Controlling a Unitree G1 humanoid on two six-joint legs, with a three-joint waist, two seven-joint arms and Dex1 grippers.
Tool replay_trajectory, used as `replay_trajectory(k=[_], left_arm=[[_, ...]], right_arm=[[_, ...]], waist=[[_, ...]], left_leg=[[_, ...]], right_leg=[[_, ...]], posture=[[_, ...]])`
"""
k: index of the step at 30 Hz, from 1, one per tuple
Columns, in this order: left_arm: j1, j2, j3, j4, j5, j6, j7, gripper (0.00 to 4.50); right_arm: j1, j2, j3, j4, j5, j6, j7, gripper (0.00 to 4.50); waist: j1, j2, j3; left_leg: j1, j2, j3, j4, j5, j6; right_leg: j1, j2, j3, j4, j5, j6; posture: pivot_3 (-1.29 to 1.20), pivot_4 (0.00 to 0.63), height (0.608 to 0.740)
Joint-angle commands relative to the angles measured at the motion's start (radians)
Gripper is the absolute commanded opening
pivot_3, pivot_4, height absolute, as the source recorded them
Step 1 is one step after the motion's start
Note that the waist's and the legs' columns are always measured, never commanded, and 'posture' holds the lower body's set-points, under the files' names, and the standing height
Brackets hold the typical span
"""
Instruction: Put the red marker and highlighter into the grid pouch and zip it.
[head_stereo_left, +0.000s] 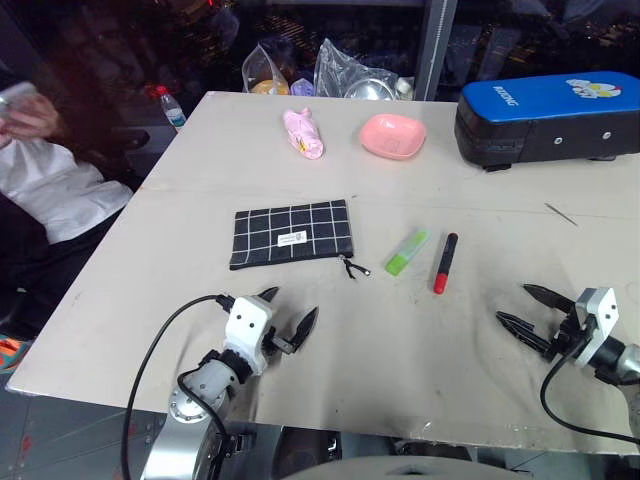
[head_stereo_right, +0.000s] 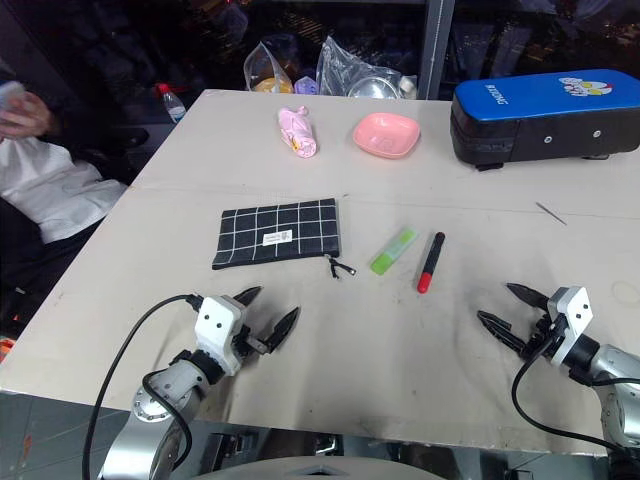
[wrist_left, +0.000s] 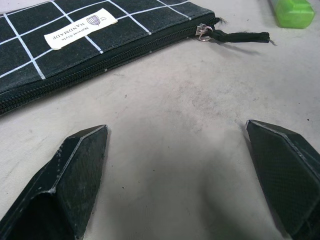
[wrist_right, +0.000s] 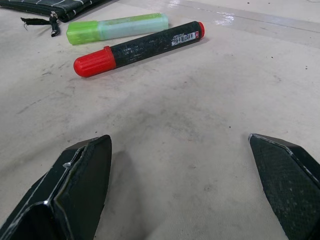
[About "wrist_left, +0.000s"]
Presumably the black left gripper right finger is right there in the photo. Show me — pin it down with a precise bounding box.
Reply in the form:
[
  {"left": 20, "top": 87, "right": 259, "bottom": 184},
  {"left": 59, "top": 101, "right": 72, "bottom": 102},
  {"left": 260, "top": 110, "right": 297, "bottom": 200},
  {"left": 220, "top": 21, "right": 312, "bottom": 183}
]
[{"left": 243, "top": 119, "right": 320, "bottom": 240}]

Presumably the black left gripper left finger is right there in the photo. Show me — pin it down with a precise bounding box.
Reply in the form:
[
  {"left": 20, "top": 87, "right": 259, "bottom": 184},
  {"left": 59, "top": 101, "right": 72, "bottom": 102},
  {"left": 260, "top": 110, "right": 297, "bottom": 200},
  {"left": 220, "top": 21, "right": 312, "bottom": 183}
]
[{"left": 0, "top": 124, "right": 109, "bottom": 240}]

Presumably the black checked pencil pouch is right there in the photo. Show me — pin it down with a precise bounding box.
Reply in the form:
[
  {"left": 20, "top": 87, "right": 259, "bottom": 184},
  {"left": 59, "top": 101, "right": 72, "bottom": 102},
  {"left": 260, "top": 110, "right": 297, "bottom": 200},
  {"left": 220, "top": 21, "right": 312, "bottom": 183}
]
[{"left": 0, "top": 0, "right": 217, "bottom": 116}]

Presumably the green plastic object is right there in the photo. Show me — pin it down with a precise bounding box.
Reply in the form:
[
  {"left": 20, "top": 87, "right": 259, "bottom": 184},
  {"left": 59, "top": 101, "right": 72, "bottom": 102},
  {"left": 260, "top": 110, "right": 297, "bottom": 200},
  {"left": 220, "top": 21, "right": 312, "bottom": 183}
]
[{"left": 267, "top": 0, "right": 316, "bottom": 29}]

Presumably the black fabric zipper pull strap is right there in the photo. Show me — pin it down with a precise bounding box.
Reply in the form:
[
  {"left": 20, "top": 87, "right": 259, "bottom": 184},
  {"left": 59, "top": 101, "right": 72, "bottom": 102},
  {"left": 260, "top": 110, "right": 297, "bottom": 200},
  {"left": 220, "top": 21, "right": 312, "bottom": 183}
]
[{"left": 196, "top": 22, "right": 271, "bottom": 45}]

